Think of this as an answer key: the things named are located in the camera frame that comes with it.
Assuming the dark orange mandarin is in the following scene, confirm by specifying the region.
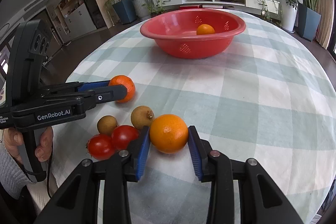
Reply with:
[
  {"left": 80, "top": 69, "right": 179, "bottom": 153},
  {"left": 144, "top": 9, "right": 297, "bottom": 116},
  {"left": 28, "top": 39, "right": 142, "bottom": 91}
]
[{"left": 109, "top": 75, "right": 135, "bottom": 103}]

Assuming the red tomato with calyx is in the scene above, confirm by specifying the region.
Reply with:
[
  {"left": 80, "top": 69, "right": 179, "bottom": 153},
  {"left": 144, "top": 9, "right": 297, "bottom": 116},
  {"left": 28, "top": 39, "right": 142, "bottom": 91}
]
[{"left": 111, "top": 125, "right": 139, "bottom": 151}]

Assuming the brown kiwi with stem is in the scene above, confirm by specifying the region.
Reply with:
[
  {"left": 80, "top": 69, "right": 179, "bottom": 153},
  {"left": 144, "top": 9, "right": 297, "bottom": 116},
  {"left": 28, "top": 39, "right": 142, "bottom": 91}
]
[{"left": 130, "top": 106, "right": 155, "bottom": 130}]

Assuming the red tomato front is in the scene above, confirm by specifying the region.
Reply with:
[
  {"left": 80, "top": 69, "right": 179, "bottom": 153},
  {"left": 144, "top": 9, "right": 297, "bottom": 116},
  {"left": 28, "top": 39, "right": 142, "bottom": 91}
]
[{"left": 86, "top": 134, "right": 116, "bottom": 160}]

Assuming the yellow-orange orange with navel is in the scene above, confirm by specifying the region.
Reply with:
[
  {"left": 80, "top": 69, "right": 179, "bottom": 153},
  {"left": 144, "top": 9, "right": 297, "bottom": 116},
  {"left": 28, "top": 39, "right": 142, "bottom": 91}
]
[{"left": 197, "top": 24, "right": 215, "bottom": 35}]

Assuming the white knit sleeve forearm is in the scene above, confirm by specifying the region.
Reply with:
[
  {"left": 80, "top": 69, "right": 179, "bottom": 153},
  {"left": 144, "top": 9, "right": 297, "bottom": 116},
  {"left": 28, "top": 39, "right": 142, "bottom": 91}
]
[{"left": 0, "top": 144, "right": 31, "bottom": 200}]

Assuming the person's left hand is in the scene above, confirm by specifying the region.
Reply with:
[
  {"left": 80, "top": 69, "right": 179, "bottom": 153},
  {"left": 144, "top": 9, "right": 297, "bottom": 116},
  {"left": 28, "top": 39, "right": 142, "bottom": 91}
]
[{"left": 3, "top": 126, "right": 54, "bottom": 164}]

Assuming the red plastic colander bowl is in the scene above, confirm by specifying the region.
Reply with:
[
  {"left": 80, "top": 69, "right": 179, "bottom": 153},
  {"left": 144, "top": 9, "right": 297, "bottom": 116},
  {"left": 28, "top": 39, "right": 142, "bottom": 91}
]
[{"left": 140, "top": 9, "right": 246, "bottom": 59}]

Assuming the plant in white ribbed pot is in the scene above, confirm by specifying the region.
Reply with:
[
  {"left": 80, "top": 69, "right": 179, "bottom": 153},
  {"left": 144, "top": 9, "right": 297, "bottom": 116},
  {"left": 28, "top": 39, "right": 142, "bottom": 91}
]
[{"left": 133, "top": 0, "right": 150, "bottom": 21}]

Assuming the red storage box left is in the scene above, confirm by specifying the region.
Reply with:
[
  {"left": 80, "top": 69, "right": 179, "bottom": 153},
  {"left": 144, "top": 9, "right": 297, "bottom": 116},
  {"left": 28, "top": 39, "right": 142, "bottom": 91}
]
[{"left": 179, "top": 5, "right": 202, "bottom": 10}]

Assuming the bushy plant in white pot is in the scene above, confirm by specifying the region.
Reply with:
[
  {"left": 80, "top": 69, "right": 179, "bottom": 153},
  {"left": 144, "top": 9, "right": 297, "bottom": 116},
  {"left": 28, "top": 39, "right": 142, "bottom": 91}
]
[{"left": 280, "top": 0, "right": 298, "bottom": 34}]

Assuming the beige curtain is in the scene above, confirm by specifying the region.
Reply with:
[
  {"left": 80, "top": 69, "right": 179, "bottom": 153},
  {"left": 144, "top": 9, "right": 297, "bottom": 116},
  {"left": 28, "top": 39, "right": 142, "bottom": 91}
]
[{"left": 315, "top": 0, "right": 335, "bottom": 50}]

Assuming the wooden wall cabinet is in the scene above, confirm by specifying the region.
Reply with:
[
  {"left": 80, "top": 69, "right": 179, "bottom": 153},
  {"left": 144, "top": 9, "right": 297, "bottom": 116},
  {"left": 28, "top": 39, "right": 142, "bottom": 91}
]
[{"left": 47, "top": 0, "right": 113, "bottom": 43}]

